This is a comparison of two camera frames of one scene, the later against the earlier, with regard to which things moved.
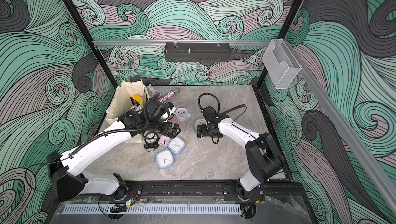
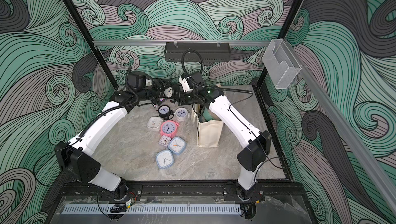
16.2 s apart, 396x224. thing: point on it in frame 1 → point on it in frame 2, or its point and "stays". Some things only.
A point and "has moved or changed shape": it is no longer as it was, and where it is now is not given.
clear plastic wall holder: [282, 65] stays
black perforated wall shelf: [197, 51] stays
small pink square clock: [164, 141] stays
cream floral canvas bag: [121, 100] has moved or changed shape
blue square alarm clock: [164, 158] stays
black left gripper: [174, 133] → [159, 90]
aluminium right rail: [360, 147] stays
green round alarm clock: [199, 121] has moved or changed shape
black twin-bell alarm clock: [151, 140] → [169, 92]
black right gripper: [204, 132] → [181, 98]
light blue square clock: [176, 145] stays
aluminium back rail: [102, 44] stays
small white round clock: [182, 114] stays
